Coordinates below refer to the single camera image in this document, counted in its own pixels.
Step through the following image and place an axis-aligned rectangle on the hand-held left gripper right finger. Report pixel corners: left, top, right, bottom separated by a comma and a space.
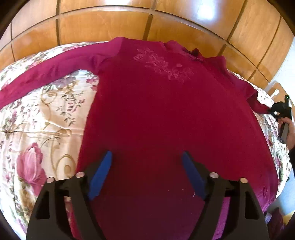
181, 151, 270, 240

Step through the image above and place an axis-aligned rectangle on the dark purple cloth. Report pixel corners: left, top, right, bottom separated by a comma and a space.
265, 208, 286, 240

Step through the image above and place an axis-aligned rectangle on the crimson long-sleeved sweater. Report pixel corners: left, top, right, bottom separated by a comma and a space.
0, 37, 280, 240

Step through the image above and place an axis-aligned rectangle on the wooden nightstand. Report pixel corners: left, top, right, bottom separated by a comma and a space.
268, 81, 283, 97

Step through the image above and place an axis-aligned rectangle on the wooden panelled headboard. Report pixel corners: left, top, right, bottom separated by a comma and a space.
0, 0, 295, 87

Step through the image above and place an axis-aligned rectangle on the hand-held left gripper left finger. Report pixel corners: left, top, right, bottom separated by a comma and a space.
26, 151, 113, 240

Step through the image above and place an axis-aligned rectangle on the person's right hand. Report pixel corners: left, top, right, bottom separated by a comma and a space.
278, 116, 295, 148

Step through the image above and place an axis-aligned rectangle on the floral bedspread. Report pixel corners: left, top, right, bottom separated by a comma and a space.
0, 42, 291, 240

